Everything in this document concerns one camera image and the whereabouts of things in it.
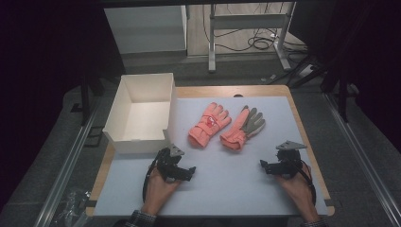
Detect person's right hand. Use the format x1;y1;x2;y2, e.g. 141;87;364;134
275;165;317;212

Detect metal floor rail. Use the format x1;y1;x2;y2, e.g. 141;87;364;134
324;93;401;227
32;94;106;227

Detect white cardboard box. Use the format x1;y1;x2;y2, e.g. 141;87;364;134
102;73;178;154

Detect person's left hand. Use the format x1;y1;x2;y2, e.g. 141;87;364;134
141;168;182;216

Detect clear plastic bag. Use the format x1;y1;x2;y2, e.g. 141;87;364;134
52;187;93;227

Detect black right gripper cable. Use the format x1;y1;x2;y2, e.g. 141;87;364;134
299;160;318;206

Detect black floor cables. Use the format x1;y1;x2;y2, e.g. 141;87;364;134
217;26;309;54

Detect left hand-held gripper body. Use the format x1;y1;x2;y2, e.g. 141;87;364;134
156;144;187;183

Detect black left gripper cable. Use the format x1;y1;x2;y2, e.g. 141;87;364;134
142;158;159;203

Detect pink glove with grey palm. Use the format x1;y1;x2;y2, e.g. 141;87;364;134
219;105;267;151

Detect white cabinet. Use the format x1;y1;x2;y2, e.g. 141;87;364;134
103;5;188;55

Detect grey metal desk frame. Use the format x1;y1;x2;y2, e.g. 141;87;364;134
207;1;298;74

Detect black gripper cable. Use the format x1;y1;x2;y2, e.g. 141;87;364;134
299;160;318;206
142;158;159;203

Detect black floor bracket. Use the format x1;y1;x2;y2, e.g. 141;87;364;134
84;126;104;148

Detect white power strip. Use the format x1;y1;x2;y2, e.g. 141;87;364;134
297;63;316;79

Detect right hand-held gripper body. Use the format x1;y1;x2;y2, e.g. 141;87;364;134
275;140;307;180

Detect pink glove with red print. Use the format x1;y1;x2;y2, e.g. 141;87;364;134
187;101;233;148

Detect wooden table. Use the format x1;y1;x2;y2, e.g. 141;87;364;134
85;84;336;218

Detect black stand leg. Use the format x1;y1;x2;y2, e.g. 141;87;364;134
321;71;360;123
79;75;106;127

